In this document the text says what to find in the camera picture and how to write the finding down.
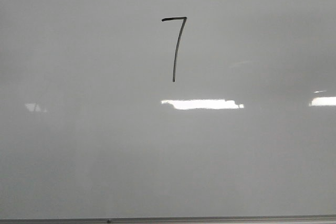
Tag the white whiteboard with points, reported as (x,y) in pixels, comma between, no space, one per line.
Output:
(167,108)

